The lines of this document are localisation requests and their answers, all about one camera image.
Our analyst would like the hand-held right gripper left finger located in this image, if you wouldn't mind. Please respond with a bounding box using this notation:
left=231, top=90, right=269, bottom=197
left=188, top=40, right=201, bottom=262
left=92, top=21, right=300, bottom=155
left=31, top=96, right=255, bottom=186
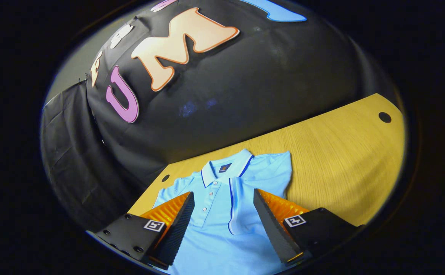
left=86, top=191, right=195, bottom=270

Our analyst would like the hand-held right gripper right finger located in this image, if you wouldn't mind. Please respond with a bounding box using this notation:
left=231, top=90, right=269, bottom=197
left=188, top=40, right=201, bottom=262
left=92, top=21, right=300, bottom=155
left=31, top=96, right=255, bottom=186
left=253, top=188, right=362, bottom=265

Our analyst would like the black backdrop cloth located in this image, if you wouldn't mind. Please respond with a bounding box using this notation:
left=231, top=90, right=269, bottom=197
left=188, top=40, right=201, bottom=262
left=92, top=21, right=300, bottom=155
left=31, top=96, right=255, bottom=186
left=40, top=0, right=402, bottom=231

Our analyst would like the light blue polo T-shirt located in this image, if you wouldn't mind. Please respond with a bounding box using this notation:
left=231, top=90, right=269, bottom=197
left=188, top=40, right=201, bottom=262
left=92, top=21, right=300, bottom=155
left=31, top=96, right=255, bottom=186
left=153, top=148, right=292, bottom=275

